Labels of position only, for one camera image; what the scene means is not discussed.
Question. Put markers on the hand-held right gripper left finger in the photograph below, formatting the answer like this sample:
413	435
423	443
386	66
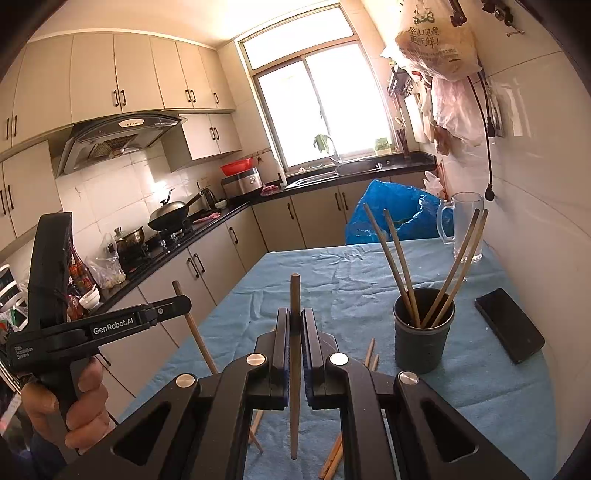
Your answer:
284	369

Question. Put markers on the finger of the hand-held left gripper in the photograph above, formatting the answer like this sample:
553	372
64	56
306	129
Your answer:
166	309

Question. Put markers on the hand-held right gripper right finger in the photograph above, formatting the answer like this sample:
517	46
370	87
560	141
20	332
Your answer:
310	369

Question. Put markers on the long wooden chopstick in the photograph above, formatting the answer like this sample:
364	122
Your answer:
296	295
198	341

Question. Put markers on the dark round chopstick holder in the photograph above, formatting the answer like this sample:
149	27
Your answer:
422	346

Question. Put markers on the pile of wooden chopsticks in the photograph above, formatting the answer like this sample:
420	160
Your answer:
404	277

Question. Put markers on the person's left hand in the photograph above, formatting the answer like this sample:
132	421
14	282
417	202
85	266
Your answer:
92	401

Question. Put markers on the dark sauce bottle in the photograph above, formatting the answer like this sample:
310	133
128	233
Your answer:
78	272

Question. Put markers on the white mortar bowl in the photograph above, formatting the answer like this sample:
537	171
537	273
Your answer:
89	299

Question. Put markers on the clear bag of garlic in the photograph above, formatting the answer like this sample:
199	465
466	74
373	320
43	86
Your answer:
108	267

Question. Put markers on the black gas stove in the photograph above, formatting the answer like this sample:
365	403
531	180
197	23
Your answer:
171	235

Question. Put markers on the stainless steel pot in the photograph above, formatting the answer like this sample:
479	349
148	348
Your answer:
129	240

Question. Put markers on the black wok with lid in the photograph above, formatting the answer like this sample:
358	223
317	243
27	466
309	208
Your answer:
171	214

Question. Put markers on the light blue tablecloth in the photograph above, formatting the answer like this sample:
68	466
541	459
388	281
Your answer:
332	277

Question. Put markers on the dark kettle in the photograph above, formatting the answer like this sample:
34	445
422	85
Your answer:
207	198

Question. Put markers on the black kitchen countertop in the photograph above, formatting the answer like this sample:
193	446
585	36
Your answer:
235	207

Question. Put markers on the cream base cabinets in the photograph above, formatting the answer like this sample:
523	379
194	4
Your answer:
277	226

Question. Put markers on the steel countertop appliance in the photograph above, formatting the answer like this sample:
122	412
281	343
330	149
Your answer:
240	184

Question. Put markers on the red plastic basin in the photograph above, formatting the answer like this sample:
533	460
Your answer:
238	166

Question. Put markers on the grey range hood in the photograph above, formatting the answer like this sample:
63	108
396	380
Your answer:
120	141

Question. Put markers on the blue plastic bag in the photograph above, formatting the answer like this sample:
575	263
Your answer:
374	217

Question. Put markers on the steel sink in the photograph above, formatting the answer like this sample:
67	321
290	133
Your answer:
341	168

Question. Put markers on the black smartphone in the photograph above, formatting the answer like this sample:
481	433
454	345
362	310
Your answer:
510	325

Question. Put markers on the clear glass mug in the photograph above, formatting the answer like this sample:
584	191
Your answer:
464	221

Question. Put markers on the row of cream upper cabinets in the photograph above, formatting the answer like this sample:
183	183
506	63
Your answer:
115	74

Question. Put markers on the small white plastic bag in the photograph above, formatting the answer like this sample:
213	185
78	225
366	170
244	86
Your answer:
431	182

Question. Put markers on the green cloth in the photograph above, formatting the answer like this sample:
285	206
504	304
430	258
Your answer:
322	142

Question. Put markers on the green windowsill container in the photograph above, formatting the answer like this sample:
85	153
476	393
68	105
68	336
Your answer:
382	146

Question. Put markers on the dark utensil caddy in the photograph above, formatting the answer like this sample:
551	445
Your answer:
403	145

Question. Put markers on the kitchen window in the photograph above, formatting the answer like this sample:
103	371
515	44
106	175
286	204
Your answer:
332	101

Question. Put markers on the pink clear plastic bags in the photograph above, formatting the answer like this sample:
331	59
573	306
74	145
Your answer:
455	115

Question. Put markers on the beige printed plastic bag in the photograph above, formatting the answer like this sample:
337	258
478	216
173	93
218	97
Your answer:
438	46

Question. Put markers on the low cream wall cabinet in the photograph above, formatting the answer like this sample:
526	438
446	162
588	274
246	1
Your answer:
207	138
27	194

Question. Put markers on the metal wall rack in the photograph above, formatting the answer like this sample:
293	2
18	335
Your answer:
399	83

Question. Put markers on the white wall socket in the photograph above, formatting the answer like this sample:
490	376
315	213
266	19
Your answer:
495	113

